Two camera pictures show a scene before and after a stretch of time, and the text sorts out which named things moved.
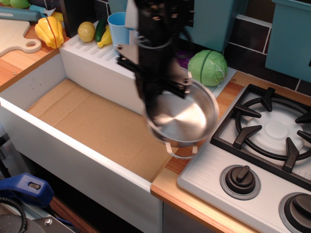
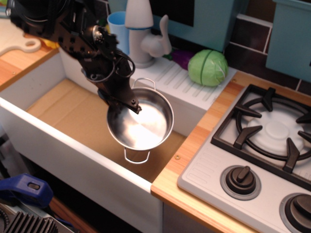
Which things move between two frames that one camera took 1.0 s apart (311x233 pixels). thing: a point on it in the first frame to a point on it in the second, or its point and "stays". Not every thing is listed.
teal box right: (288, 49) stays
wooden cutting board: (12, 36) stays
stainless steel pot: (180, 122) to (138, 133)
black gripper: (160, 69) to (104, 63)
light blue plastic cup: (120, 34) stays
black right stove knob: (294, 210) stays
